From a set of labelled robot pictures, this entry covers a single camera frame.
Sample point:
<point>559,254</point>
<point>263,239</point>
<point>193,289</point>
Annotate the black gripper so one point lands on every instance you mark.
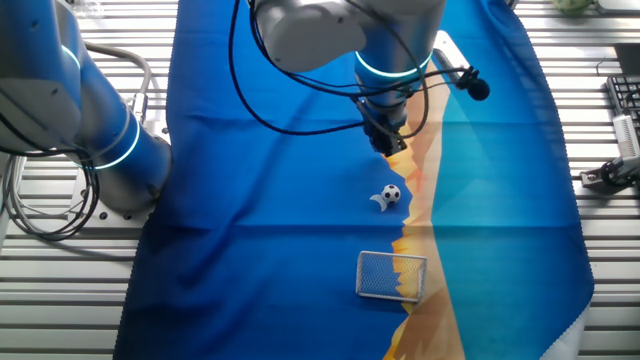
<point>382,132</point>

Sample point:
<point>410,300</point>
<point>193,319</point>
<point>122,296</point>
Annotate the small black white soccer ball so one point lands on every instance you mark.
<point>390,193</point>

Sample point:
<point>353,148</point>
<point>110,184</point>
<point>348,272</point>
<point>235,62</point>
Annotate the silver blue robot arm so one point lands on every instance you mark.
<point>50,100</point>

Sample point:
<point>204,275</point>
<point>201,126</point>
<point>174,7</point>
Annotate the blue printed mountain cloth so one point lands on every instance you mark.
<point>300,200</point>

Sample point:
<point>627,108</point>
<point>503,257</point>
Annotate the green object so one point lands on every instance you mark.
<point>572,6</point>

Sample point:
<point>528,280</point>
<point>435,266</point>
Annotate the black keyboard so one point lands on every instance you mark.
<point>625,92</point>

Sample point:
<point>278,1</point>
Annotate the dark grey box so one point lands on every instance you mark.
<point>627,60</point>

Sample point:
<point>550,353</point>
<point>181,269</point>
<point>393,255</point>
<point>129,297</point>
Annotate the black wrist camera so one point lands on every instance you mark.
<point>477,89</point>

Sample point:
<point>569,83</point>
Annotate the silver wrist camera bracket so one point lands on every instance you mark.
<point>450,55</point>

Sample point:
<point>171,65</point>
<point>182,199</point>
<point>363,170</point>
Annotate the silver fixed depth camera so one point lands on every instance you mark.
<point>625,137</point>

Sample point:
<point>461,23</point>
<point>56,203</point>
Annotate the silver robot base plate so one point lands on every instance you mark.
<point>115,220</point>

